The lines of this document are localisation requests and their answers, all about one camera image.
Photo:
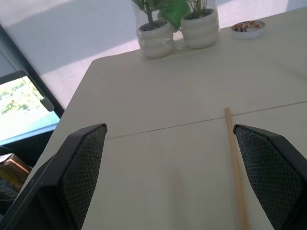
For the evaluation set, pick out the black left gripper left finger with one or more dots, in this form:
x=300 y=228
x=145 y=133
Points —
x=72 y=172

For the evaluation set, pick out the brown cardboard box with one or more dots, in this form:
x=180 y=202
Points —
x=10 y=172

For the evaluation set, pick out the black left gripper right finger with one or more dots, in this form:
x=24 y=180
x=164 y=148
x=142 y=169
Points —
x=271 y=172

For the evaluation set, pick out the wooden chopstick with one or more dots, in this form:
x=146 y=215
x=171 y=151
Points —
x=236 y=172

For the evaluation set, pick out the white ribbed plant pot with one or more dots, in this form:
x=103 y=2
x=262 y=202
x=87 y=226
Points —
x=156 y=39
x=199 y=28

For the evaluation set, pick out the dark window frame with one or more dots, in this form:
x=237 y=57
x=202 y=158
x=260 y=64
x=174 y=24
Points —
x=31 y=69

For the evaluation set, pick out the green artificial plant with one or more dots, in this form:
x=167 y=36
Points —
x=197 y=6
x=149 y=10

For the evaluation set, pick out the white round dish with items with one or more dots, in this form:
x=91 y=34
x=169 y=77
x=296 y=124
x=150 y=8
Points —
x=248 y=28

